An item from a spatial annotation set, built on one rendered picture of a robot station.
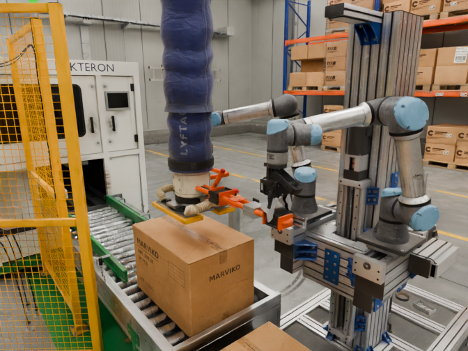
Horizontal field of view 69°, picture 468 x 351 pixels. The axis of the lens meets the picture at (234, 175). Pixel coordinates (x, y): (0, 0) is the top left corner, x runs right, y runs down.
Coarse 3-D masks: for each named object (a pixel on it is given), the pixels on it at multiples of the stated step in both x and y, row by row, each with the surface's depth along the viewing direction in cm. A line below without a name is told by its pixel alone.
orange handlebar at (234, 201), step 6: (216, 174) 185; (228, 174) 191; (198, 186) 163; (204, 186) 165; (204, 192) 158; (222, 198) 147; (228, 198) 143; (234, 198) 143; (240, 198) 143; (246, 198) 144; (228, 204) 144; (234, 204) 141; (240, 204) 138; (258, 210) 131; (282, 222) 121; (288, 222) 121
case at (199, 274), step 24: (168, 216) 209; (144, 240) 187; (168, 240) 176; (192, 240) 176; (216, 240) 175; (240, 240) 175; (144, 264) 193; (168, 264) 169; (192, 264) 154; (216, 264) 163; (240, 264) 174; (144, 288) 199; (168, 288) 174; (192, 288) 157; (216, 288) 166; (240, 288) 178; (168, 312) 179; (192, 312) 159; (216, 312) 169
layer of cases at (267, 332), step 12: (264, 324) 174; (252, 336) 165; (264, 336) 165; (276, 336) 165; (288, 336) 165; (228, 348) 158; (240, 348) 158; (252, 348) 158; (264, 348) 158; (276, 348) 158; (288, 348) 158; (300, 348) 158
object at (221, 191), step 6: (222, 186) 156; (210, 192) 150; (216, 192) 151; (222, 192) 147; (228, 192) 149; (234, 192) 151; (210, 198) 151; (216, 198) 149; (216, 204) 148; (222, 204) 148
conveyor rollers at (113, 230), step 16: (112, 208) 347; (96, 224) 304; (112, 224) 304; (128, 224) 304; (112, 240) 270; (128, 240) 269; (96, 256) 244; (128, 256) 249; (112, 272) 224; (128, 272) 223; (128, 288) 205; (144, 304) 191; (160, 320) 178; (176, 336) 165
